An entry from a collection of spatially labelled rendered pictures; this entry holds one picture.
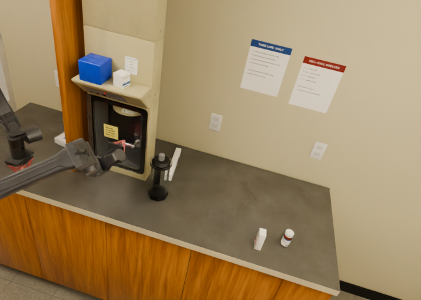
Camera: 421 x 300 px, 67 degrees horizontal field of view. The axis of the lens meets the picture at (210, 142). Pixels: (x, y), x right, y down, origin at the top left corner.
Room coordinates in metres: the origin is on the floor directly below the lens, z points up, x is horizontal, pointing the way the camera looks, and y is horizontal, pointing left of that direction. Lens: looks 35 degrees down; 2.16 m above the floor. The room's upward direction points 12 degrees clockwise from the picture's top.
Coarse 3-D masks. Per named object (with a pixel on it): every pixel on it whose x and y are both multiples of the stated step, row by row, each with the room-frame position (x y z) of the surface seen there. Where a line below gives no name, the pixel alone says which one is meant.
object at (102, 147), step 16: (96, 96) 1.29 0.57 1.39; (96, 112) 1.29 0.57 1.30; (112, 112) 1.28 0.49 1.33; (128, 112) 1.27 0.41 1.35; (144, 112) 1.26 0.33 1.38; (96, 128) 1.29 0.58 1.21; (128, 128) 1.27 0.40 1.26; (144, 128) 1.26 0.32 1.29; (96, 144) 1.29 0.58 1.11; (144, 144) 1.26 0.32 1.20; (128, 160) 1.27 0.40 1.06; (144, 160) 1.26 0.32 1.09
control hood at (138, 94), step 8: (72, 80) 1.19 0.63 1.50; (80, 80) 1.19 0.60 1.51; (112, 80) 1.25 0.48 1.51; (96, 88) 1.19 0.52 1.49; (104, 88) 1.17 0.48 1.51; (112, 88) 1.18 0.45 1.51; (120, 88) 1.20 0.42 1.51; (128, 88) 1.21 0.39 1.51; (136, 88) 1.22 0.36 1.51; (144, 88) 1.24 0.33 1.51; (128, 96) 1.16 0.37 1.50; (136, 96) 1.16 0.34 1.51; (144, 96) 1.19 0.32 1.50; (136, 104) 1.23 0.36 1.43; (144, 104) 1.20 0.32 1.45
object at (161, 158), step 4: (156, 156) 1.20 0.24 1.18; (160, 156) 1.17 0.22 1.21; (164, 156) 1.18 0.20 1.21; (152, 160) 1.17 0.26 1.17; (156, 160) 1.17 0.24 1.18; (160, 160) 1.17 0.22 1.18; (164, 160) 1.18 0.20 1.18; (168, 160) 1.19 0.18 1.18; (156, 164) 1.15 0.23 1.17; (160, 164) 1.15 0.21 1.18; (164, 164) 1.16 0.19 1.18; (168, 164) 1.17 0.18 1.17
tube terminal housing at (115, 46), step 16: (96, 32) 1.30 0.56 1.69; (112, 32) 1.29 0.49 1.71; (96, 48) 1.30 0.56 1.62; (112, 48) 1.29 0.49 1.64; (128, 48) 1.28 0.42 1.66; (144, 48) 1.27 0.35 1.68; (160, 48) 1.34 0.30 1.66; (112, 64) 1.29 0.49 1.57; (144, 64) 1.27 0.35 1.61; (160, 64) 1.36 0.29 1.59; (144, 80) 1.27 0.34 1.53; (144, 176) 1.27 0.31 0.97
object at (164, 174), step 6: (150, 162) 1.16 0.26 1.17; (162, 168) 1.14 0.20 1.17; (150, 174) 1.18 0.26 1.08; (156, 174) 1.14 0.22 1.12; (162, 174) 1.15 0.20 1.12; (168, 174) 1.17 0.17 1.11; (150, 180) 1.16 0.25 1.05; (156, 180) 1.14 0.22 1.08; (162, 180) 1.15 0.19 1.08; (168, 180) 1.18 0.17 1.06; (150, 186) 1.16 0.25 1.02; (156, 186) 1.14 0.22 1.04; (162, 186) 1.15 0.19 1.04; (150, 192) 1.16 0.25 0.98; (156, 192) 1.14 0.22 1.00; (162, 192) 1.15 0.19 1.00
